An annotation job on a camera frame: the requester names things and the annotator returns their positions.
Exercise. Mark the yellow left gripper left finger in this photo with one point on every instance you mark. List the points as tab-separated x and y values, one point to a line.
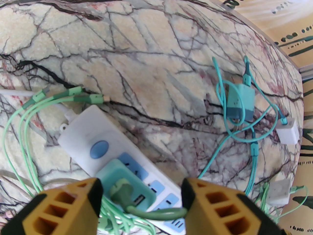
53	209

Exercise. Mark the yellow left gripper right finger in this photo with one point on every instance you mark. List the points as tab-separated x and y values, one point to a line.
220	212

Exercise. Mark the pale pink USB charger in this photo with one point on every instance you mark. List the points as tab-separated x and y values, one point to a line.
278	192

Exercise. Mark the teal USB charger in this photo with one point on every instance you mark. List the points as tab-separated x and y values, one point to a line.
107	175
238	99

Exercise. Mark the white power strip blue sockets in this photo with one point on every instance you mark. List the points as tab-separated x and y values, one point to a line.
80	133

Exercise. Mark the white USB charger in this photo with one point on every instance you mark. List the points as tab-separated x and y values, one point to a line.
288	133

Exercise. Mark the aluminium frame post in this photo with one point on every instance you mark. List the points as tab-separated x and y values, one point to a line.
307	73

